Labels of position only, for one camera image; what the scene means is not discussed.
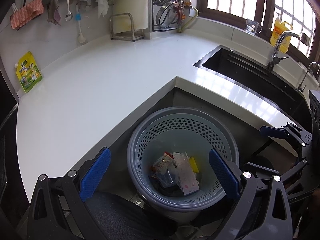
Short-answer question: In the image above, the window with bars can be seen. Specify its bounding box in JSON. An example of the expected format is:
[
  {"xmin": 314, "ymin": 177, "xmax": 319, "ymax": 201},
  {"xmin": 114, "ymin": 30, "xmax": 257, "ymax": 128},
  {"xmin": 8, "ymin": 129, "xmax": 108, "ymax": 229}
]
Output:
[{"xmin": 197, "ymin": 0, "xmax": 319, "ymax": 65}]

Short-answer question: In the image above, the hanging steel ladle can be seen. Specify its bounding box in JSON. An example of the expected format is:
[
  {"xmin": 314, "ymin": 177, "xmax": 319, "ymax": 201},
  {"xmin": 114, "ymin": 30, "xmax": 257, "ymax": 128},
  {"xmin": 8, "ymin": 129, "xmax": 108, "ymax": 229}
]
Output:
[{"xmin": 65, "ymin": 0, "xmax": 73, "ymax": 22}]

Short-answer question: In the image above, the steel cutting board rack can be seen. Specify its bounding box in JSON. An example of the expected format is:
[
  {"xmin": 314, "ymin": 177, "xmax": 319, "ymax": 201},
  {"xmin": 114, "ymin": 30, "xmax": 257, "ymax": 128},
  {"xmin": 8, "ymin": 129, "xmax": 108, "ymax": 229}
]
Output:
[{"xmin": 109, "ymin": 12, "xmax": 145, "ymax": 42}]

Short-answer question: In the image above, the black kitchen sink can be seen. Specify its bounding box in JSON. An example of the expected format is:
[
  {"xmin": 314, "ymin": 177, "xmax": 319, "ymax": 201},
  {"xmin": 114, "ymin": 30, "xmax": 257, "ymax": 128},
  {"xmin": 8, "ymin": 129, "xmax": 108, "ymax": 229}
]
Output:
[{"xmin": 194, "ymin": 46, "xmax": 312, "ymax": 132}]

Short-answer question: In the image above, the glass mug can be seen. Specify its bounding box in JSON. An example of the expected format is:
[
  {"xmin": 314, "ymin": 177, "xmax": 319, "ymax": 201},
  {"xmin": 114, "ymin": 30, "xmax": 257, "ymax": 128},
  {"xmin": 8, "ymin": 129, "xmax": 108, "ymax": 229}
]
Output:
[{"xmin": 245, "ymin": 19, "xmax": 262, "ymax": 35}]

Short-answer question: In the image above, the yellow plastic lid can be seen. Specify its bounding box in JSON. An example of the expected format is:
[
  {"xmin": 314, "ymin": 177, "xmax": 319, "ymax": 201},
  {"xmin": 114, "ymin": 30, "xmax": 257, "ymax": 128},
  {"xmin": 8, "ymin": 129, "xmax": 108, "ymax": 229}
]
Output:
[{"xmin": 188, "ymin": 157, "xmax": 200, "ymax": 173}]

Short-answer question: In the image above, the purple grey hanging cloth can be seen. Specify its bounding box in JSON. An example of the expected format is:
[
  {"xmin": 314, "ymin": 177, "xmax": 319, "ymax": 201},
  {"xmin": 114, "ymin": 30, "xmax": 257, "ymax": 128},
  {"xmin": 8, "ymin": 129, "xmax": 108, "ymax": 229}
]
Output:
[{"xmin": 47, "ymin": 0, "xmax": 61, "ymax": 25}]

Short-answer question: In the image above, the white cutting board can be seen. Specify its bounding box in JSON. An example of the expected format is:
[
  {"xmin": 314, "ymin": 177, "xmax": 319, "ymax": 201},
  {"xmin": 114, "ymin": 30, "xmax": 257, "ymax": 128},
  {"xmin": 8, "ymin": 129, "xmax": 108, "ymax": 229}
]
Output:
[{"xmin": 113, "ymin": 0, "xmax": 148, "ymax": 29}]

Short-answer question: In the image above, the pink toothbrush package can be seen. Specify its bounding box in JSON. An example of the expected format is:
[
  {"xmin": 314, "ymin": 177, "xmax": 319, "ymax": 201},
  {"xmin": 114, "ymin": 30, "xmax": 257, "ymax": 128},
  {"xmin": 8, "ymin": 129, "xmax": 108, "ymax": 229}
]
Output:
[{"xmin": 173, "ymin": 152, "xmax": 200, "ymax": 196}]

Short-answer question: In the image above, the chrome kitchen faucet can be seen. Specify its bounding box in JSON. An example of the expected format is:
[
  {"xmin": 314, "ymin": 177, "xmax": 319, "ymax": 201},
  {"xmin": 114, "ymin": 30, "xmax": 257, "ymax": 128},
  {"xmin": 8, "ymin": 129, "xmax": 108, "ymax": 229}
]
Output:
[{"xmin": 266, "ymin": 31, "xmax": 301, "ymax": 72}]

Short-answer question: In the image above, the black lid rack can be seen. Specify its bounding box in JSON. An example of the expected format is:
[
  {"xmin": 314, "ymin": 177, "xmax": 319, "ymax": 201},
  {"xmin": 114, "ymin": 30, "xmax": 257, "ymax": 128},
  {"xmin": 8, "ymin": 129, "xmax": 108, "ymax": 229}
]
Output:
[{"xmin": 152, "ymin": 0, "xmax": 184, "ymax": 31}]

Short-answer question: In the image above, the grey perforated trash basket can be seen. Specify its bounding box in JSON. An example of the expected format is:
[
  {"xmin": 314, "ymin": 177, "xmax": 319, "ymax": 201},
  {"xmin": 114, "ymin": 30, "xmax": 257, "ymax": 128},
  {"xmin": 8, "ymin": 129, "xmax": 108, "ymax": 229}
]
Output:
[{"xmin": 127, "ymin": 107, "xmax": 239, "ymax": 212}]

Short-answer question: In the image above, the clear plastic container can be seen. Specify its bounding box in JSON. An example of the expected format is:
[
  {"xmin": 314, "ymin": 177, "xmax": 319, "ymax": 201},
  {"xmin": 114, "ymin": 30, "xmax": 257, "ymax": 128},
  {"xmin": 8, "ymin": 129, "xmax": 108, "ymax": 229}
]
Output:
[{"xmin": 156, "ymin": 167, "xmax": 178, "ymax": 188}]

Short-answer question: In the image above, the yellow oil bottle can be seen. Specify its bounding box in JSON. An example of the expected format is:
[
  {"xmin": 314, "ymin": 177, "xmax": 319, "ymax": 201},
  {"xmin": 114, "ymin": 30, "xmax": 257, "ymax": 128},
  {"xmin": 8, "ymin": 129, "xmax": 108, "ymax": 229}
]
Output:
[{"xmin": 269, "ymin": 12, "xmax": 294, "ymax": 54}]

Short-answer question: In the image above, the red white snack wrapper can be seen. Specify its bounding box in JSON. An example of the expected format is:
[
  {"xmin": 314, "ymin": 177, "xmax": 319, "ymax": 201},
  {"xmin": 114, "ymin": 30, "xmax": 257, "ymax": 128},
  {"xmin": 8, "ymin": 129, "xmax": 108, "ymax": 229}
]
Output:
[{"xmin": 151, "ymin": 152, "xmax": 175, "ymax": 175}]

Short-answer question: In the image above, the yellow green seasoning pouch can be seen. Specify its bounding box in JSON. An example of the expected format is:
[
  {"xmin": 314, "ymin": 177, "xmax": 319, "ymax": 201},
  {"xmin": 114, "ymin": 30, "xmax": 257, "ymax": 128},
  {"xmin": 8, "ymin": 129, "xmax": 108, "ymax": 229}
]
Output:
[{"xmin": 15, "ymin": 51, "xmax": 43, "ymax": 93}]

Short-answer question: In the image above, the small chrome tap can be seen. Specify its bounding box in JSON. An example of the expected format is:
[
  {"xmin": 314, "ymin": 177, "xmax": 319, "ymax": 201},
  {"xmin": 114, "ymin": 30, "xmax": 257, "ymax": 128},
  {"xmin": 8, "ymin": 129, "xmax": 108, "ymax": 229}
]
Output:
[{"xmin": 296, "ymin": 61, "xmax": 319, "ymax": 93}]

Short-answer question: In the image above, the yellow gas hose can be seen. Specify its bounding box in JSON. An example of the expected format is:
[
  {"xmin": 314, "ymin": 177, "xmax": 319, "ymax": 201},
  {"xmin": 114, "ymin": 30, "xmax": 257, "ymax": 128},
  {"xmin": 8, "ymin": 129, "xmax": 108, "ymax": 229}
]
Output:
[{"xmin": 177, "ymin": 2, "xmax": 200, "ymax": 34}]

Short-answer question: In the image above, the blue white bottle brush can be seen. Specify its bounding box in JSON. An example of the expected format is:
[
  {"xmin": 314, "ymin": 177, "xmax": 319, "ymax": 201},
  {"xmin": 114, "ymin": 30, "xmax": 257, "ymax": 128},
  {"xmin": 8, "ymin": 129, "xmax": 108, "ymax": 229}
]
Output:
[{"xmin": 75, "ymin": 5, "xmax": 86, "ymax": 44}]

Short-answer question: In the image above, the pink wavy dishcloth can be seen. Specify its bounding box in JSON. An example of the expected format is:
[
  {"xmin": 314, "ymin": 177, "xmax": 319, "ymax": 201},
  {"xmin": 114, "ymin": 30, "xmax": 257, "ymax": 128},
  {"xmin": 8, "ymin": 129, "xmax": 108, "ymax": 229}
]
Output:
[{"xmin": 10, "ymin": 0, "xmax": 44, "ymax": 30}]

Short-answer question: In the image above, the white hanging cloth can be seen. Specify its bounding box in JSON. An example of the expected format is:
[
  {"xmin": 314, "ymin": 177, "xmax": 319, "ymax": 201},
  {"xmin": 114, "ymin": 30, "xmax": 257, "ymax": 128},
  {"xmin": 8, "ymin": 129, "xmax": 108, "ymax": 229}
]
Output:
[{"xmin": 95, "ymin": 0, "xmax": 109, "ymax": 18}]

